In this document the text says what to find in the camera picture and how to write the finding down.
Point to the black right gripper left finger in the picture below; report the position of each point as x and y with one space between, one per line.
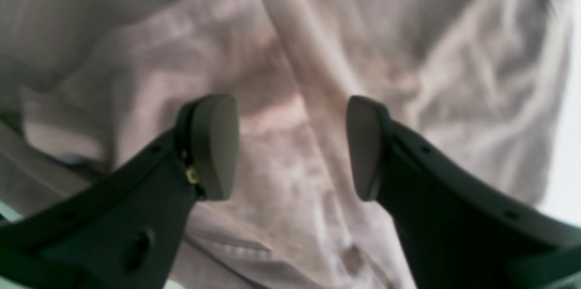
124 232

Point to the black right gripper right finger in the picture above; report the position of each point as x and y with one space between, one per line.
456 231

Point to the dusty pink T-shirt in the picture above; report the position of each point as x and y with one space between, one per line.
86 84

